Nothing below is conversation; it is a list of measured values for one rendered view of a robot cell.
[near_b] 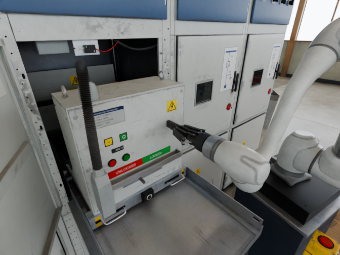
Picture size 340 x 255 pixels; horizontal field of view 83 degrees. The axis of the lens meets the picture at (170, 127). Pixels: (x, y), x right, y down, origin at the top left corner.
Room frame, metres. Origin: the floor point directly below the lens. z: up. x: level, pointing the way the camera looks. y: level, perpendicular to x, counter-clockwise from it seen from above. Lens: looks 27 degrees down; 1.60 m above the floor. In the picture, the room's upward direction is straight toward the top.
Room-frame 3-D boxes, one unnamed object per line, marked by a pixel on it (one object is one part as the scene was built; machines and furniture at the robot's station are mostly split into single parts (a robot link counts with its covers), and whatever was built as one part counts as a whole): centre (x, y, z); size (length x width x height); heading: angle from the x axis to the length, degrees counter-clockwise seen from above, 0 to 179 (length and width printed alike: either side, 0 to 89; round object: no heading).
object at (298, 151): (0.90, -0.72, 1.00); 0.18 x 0.16 x 0.22; 35
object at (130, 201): (0.70, 0.13, 0.90); 0.54 x 0.05 x 0.06; 130
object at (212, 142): (0.57, -0.16, 1.23); 0.09 x 0.06 x 0.09; 130
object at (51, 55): (1.17, 0.52, 1.18); 0.78 x 0.69 x 0.79; 40
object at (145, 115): (0.69, 0.12, 1.15); 0.48 x 0.01 x 0.48; 130
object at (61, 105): (0.88, 0.28, 1.15); 0.51 x 0.50 x 0.48; 40
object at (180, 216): (0.61, 0.05, 0.82); 0.68 x 0.62 x 0.06; 40
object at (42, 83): (1.34, 0.66, 1.28); 0.58 x 0.02 x 0.19; 130
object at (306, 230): (0.87, -0.72, 0.74); 0.45 x 0.45 x 0.02; 30
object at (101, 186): (0.50, 0.24, 1.09); 0.08 x 0.05 x 0.17; 40
